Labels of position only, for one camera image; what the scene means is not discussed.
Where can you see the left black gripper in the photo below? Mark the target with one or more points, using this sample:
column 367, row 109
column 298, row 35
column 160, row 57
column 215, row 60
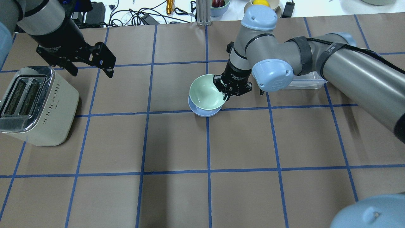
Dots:
column 59, row 34

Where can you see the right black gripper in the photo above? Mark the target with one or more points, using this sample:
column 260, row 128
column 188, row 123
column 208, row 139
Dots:
column 235, row 75

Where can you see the green bowl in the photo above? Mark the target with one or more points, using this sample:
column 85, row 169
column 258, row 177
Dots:
column 204, row 94

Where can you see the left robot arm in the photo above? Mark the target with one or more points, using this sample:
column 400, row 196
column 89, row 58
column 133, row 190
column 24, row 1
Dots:
column 35, row 17

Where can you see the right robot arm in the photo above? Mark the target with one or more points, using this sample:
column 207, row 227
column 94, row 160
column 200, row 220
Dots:
column 363, row 75

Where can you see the blue bowl with fruit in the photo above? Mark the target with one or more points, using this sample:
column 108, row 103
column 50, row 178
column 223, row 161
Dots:
column 219, row 7

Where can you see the beige bowl with lemon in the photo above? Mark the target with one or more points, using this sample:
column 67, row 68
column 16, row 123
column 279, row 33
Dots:
column 273, row 4

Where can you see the cream toaster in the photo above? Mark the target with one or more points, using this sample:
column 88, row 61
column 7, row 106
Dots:
column 38, row 106

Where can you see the clear plastic container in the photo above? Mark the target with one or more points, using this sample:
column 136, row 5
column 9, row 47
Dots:
column 308, row 81

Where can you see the black power adapter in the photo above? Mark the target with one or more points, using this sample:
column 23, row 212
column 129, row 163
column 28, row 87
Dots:
column 288, row 9

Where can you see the aluminium frame post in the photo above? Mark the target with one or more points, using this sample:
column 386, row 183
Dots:
column 203, row 12

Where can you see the orange screwdriver handle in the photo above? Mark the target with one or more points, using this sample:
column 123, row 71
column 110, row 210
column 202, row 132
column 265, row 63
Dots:
column 169, row 7

